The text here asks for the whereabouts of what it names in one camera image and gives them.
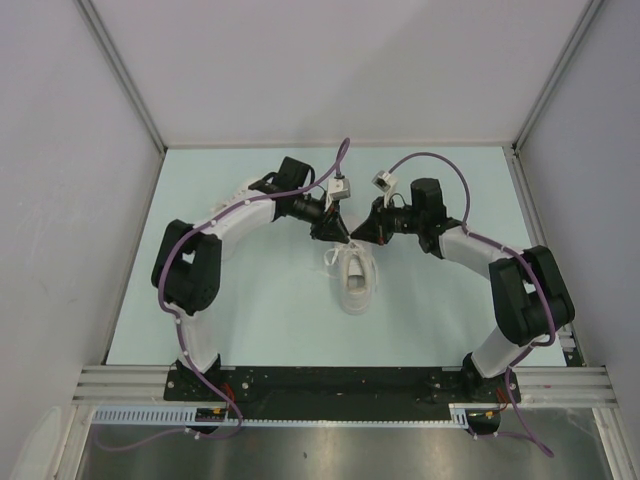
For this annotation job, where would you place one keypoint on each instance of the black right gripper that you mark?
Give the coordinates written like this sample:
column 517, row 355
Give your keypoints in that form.
column 376, row 228

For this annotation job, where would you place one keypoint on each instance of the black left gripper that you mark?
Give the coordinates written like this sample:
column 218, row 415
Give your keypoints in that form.
column 334, row 228

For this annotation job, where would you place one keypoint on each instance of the white sneaker with laces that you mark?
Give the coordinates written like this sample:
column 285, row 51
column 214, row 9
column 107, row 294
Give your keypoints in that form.
column 356, row 270

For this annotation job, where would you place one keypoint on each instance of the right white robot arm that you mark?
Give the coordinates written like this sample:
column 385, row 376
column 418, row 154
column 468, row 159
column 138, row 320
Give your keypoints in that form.
column 530, row 299

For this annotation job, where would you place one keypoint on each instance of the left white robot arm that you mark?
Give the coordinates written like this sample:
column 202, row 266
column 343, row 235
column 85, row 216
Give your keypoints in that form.
column 187, row 270

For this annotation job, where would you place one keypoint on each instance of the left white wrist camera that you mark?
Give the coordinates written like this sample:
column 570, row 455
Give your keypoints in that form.
column 338, row 189

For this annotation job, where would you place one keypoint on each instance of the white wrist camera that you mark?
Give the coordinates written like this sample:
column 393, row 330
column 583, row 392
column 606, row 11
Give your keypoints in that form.
column 338, row 189
column 386, row 182

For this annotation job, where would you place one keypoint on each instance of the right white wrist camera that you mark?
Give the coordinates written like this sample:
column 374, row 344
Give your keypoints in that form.
column 386, row 182

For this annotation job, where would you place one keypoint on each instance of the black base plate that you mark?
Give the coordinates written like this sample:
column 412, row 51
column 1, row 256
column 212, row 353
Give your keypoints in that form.
column 351, row 393

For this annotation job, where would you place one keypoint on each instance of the grey slotted cable duct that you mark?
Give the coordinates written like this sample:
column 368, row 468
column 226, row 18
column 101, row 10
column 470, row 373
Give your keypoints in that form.
column 192, row 416

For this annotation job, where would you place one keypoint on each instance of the aluminium frame rail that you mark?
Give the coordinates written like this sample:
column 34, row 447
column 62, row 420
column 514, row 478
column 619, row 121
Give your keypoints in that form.
column 571, row 388

